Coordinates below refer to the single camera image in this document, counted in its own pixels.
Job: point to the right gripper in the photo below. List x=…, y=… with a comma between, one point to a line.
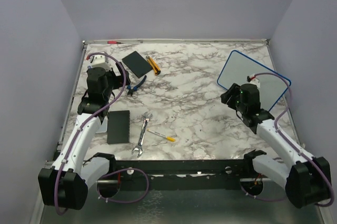
x=235, y=89

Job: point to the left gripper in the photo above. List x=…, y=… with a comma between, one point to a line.
x=119, y=80

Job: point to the blue framed whiteboard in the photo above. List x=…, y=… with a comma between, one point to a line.
x=241, y=69

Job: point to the yellow white marker pen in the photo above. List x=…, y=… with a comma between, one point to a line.
x=161, y=135

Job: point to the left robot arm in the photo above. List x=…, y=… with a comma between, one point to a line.
x=67, y=182

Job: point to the black flat pad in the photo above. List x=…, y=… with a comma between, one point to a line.
x=137, y=64

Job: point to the yellow black utility knife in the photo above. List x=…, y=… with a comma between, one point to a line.
x=154, y=66

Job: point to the black rectangular box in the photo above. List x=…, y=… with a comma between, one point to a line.
x=118, y=127

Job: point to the silver open-end wrench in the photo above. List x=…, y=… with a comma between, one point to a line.
x=139, y=147

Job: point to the small white container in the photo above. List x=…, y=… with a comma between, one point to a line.
x=103, y=127

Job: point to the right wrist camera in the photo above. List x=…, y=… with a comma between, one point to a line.
x=252, y=79

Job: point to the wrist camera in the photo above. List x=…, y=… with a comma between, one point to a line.
x=252, y=79
x=100, y=61

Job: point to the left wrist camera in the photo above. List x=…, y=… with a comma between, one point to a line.
x=100, y=61

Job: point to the red marker on rail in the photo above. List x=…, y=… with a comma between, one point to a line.
x=114, y=42

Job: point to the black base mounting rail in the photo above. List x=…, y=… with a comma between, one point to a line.
x=179, y=175

